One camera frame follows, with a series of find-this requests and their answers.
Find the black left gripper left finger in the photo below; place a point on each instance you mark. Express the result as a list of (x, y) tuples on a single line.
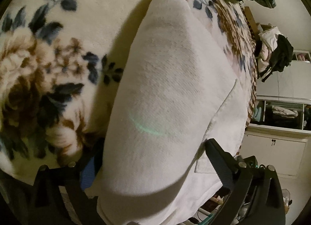
[(47, 204)]

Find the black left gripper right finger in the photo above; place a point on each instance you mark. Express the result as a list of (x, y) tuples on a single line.
[(256, 188)]

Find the white pants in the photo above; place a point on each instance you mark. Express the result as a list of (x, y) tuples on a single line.
[(177, 90)]

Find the blue folded garment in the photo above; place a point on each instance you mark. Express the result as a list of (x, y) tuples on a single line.
[(90, 172)]

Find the white wardrobe shelf unit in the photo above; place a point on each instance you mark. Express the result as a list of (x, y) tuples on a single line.
[(280, 129)]

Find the white and black clothes heap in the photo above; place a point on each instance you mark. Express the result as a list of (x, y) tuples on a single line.
[(273, 51)]

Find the floral fleece blanket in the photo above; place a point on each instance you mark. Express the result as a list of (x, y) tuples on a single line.
[(62, 62)]

